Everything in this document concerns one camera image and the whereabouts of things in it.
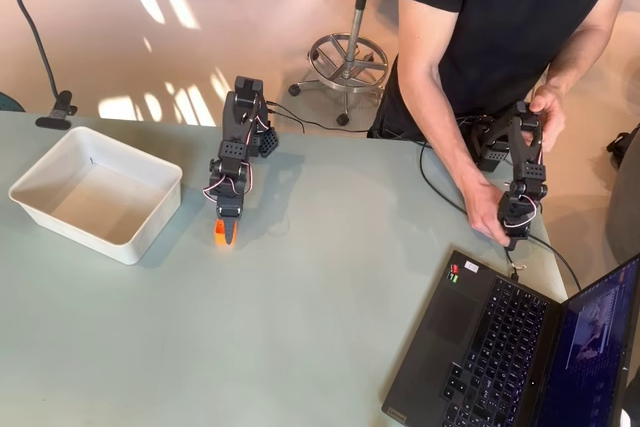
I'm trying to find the orange cube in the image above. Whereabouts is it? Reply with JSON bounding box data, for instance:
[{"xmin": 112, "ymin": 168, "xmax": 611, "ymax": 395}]
[{"xmin": 213, "ymin": 219, "xmax": 237, "ymax": 248}]

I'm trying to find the black leader arm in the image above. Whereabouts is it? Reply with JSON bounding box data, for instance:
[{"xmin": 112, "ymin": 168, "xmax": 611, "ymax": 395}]
[{"xmin": 467, "ymin": 100, "xmax": 549, "ymax": 251}]

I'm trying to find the person's right forearm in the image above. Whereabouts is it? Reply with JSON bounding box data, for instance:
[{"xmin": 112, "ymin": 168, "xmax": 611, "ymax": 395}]
[{"xmin": 397, "ymin": 54, "xmax": 494, "ymax": 193}]

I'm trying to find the person's left forearm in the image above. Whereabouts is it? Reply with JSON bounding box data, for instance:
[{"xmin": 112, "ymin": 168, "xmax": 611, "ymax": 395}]
[{"xmin": 543, "ymin": 21, "xmax": 611, "ymax": 96}]

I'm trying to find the white plastic bin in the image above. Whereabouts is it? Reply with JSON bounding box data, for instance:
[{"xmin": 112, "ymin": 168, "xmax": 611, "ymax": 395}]
[{"xmin": 8, "ymin": 125, "xmax": 184, "ymax": 267}]

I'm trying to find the person's right hand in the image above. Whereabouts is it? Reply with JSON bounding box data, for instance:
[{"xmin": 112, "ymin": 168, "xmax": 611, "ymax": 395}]
[{"xmin": 462, "ymin": 181, "xmax": 514, "ymax": 248}]

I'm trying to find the person's left hand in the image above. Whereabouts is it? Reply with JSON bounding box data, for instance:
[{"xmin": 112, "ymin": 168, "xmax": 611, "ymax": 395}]
[{"xmin": 528, "ymin": 81, "xmax": 568, "ymax": 153}]

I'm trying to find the metal stool with dark seat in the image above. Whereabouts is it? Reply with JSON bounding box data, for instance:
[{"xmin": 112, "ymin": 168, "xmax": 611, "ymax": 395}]
[{"xmin": 288, "ymin": 0, "xmax": 405, "ymax": 127}]

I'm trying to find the dark grey laptop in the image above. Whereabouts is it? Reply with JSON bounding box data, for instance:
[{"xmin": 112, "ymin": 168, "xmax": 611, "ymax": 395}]
[{"xmin": 380, "ymin": 249, "xmax": 640, "ymax": 427}]

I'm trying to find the person in black t-shirt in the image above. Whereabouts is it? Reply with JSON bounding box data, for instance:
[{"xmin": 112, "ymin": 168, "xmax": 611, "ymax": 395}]
[{"xmin": 367, "ymin": 0, "xmax": 640, "ymax": 141}]

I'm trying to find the grey beanbag seat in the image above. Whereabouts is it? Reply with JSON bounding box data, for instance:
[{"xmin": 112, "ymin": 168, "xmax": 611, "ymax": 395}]
[{"xmin": 605, "ymin": 136, "xmax": 640, "ymax": 266}]

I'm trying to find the black backpack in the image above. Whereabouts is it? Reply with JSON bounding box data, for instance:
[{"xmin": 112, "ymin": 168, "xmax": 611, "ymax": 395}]
[{"xmin": 605, "ymin": 124, "xmax": 640, "ymax": 171}]

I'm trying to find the long black cable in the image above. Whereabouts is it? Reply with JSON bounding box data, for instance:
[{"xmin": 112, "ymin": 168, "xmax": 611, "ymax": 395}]
[{"xmin": 417, "ymin": 139, "xmax": 584, "ymax": 294}]

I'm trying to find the black gooseneck camera mount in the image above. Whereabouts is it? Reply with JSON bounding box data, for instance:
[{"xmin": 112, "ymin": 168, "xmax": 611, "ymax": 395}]
[{"xmin": 8, "ymin": 0, "xmax": 79, "ymax": 131}]

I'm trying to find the black usb cable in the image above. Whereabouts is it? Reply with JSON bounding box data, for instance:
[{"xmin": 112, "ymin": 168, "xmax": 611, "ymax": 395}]
[{"xmin": 503, "ymin": 245, "xmax": 524, "ymax": 283}]

